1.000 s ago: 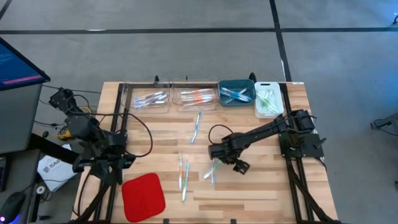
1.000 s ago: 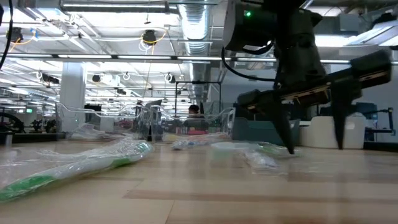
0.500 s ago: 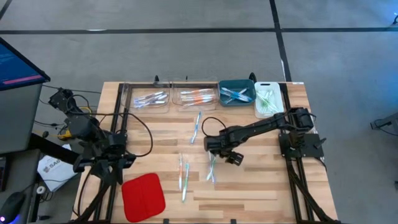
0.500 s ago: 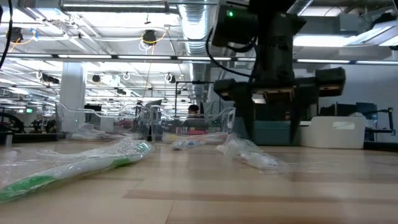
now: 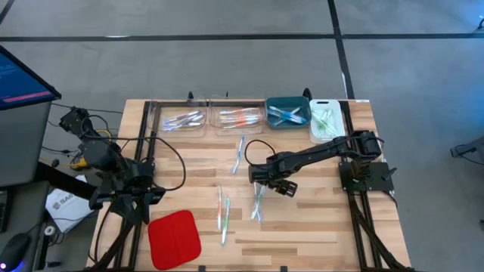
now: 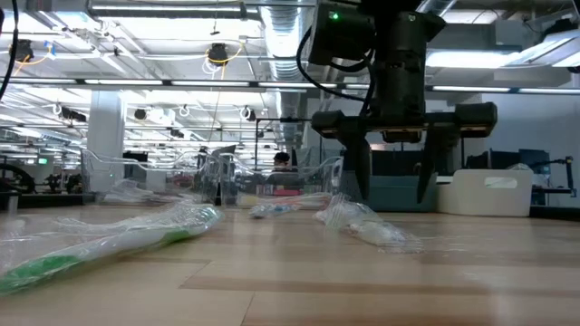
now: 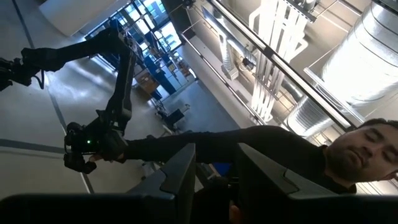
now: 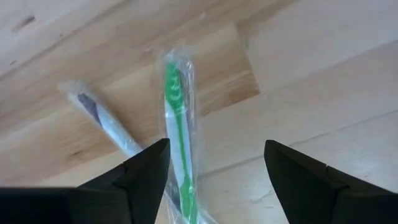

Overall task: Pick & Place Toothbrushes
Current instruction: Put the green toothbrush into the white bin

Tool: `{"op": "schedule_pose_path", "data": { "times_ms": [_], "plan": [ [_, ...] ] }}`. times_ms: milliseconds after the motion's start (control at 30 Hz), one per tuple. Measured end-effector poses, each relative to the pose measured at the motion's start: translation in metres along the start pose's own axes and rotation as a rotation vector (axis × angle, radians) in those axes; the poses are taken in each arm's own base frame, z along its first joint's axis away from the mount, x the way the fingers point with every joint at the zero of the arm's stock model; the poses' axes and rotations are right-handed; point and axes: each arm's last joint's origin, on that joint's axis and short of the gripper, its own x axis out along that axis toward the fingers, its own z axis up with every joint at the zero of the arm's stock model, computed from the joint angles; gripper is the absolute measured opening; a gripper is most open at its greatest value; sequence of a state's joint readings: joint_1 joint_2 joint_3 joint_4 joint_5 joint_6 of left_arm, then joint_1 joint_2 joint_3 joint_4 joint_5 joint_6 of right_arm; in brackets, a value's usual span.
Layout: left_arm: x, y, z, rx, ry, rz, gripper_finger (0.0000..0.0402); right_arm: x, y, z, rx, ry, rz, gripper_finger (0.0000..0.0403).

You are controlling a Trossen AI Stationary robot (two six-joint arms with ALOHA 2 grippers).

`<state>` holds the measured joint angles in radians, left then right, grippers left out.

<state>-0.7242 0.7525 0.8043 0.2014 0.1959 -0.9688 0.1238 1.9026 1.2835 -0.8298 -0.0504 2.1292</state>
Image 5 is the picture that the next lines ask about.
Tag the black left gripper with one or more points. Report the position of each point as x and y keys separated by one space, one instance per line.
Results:
x=125 y=196

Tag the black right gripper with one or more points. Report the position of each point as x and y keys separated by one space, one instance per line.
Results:
x=283 y=170

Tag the blue white toothbrush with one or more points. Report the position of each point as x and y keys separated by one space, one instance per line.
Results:
x=238 y=155
x=287 y=118
x=283 y=113
x=296 y=119

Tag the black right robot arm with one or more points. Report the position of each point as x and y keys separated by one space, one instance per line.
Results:
x=321 y=151

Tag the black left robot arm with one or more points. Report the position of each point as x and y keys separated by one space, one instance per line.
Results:
x=94 y=155

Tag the red cloth mat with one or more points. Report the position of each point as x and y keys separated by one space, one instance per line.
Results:
x=174 y=240

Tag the white plastic bin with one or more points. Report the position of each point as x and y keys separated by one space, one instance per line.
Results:
x=327 y=140

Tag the white printed booklet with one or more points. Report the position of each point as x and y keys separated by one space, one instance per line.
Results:
x=70 y=209

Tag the teal plastic bin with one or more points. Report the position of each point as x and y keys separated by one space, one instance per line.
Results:
x=287 y=100

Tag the black board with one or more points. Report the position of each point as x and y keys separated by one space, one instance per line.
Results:
x=68 y=185

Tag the yellow tool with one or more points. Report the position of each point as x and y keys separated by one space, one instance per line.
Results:
x=77 y=164

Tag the clear plastic bin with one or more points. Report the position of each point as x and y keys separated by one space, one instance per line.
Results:
x=159 y=132
x=215 y=132

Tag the white tape roll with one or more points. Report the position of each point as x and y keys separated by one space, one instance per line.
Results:
x=49 y=230

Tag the black computer mouse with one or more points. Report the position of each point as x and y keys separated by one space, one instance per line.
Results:
x=13 y=251

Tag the blue screen monitor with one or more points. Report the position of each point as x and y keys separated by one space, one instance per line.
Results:
x=19 y=83

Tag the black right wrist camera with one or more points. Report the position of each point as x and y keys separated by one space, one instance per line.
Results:
x=257 y=174

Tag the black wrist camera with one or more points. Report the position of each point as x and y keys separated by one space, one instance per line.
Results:
x=141 y=175
x=257 y=174

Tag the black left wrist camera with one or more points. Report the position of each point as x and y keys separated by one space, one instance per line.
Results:
x=141 y=175

